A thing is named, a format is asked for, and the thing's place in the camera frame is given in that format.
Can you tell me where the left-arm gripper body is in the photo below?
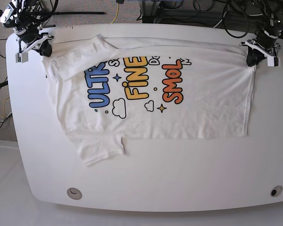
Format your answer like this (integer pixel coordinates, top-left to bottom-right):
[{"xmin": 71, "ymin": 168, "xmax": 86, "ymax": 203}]
[{"xmin": 240, "ymin": 29, "xmax": 281, "ymax": 59}]

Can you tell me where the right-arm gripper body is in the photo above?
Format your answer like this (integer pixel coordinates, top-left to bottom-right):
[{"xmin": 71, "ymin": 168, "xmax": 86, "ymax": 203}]
[{"xmin": 16, "ymin": 30, "xmax": 54, "ymax": 53}]

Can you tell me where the white printed T-shirt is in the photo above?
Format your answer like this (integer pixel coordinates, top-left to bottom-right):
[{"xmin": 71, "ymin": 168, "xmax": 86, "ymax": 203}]
[{"xmin": 42, "ymin": 36, "xmax": 256, "ymax": 166}]

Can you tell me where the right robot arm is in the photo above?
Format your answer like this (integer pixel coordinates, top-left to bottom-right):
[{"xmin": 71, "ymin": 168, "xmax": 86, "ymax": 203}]
[{"xmin": 0, "ymin": 0, "xmax": 58, "ymax": 57}]

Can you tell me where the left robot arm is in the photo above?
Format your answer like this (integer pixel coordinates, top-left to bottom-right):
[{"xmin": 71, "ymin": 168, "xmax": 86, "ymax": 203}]
[{"xmin": 221, "ymin": 0, "xmax": 283, "ymax": 67}]

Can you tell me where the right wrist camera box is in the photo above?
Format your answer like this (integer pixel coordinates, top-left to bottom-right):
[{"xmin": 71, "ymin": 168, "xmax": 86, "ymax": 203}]
[{"xmin": 15, "ymin": 52, "xmax": 28, "ymax": 63}]

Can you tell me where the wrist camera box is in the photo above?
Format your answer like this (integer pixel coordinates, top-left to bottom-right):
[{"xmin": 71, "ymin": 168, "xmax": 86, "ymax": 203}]
[
  {"xmin": 15, "ymin": 52, "xmax": 28, "ymax": 63},
  {"xmin": 267, "ymin": 56, "xmax": 281, "ymax": 67}
]

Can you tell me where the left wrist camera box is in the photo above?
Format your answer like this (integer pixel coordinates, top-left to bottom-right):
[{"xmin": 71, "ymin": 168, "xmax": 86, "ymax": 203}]
[{"xmin": 267, "ymin": 56, "xmax": 281, "ymax": 67}]

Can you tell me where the right table cable grommet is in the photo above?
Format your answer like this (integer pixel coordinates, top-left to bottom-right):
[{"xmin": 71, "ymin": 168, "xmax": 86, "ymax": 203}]
[{"xmin": 270, "ymin": 186, "xmax": 283, "ymax": 197}]

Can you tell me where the table cable grommet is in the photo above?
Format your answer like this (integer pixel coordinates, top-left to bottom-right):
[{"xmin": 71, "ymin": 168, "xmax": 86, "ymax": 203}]
[
  {"xmin": 270, "ymin": 186, "xmax": 283, "ymax": 197},
  {"xmin": 67, "ymin": 187, "xmax": 83, "ymax": 200}
]

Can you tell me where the left table cable grommet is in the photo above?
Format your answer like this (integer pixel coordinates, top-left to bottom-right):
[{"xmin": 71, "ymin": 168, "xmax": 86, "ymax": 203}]
[{"xmin": 67, "ymin": 187, "xmax": 83, "ymax": 200}]

